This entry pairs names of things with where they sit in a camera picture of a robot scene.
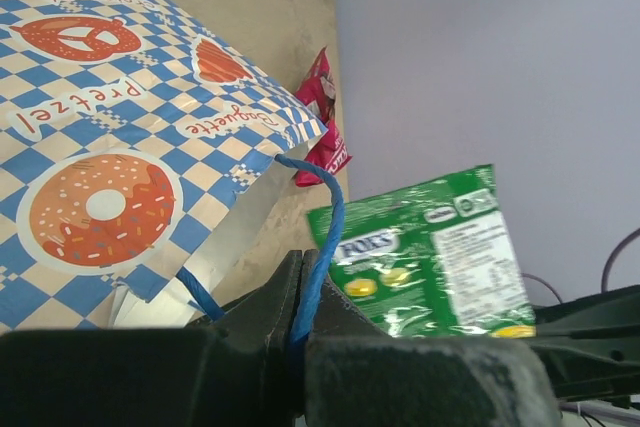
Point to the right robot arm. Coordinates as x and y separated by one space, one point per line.
590 347

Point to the red Real snack bag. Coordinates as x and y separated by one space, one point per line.
318 93

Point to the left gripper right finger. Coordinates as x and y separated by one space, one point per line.
356 375

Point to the blue checkered paper bag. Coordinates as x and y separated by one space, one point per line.
128 131

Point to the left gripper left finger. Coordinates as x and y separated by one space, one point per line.
230 372

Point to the green Fox's candy bag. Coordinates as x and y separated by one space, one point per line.
434 259

